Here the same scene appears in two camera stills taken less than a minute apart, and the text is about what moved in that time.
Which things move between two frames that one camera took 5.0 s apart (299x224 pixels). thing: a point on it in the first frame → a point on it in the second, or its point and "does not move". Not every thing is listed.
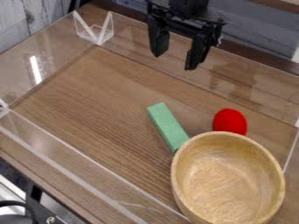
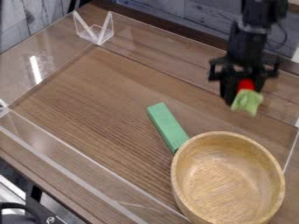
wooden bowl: x=228 y=179 does not move
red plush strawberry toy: x=228 y=121 → x=248 y=98
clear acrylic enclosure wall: x=163 y=144 does not move
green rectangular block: x=167 y=127 does not move
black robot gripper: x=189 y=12 → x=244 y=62
